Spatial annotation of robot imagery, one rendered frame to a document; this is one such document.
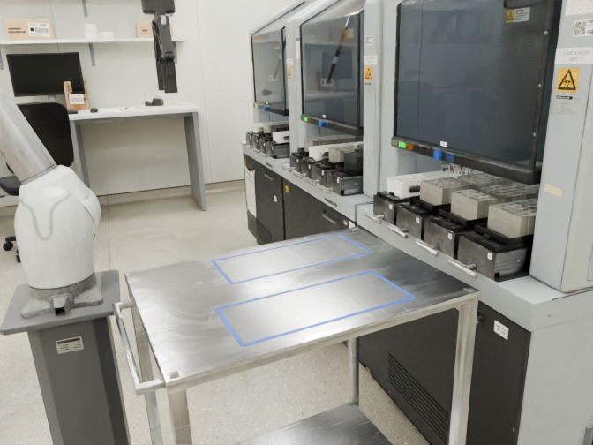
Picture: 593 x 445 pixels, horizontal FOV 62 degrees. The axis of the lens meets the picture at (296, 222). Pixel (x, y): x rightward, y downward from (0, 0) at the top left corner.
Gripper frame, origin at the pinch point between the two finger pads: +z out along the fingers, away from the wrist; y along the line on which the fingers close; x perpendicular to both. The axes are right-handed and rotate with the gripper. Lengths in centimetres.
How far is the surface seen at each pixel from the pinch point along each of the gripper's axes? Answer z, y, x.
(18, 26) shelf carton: -37, -335, -72
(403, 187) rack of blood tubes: 35, -5, 71
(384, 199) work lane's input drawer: 39, -10, 67
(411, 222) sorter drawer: 42, 7, 66
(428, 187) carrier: 33, 4, 74
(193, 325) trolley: 38, 50, -5
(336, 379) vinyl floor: 120, -30, 58
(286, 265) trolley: 38, 32, 18
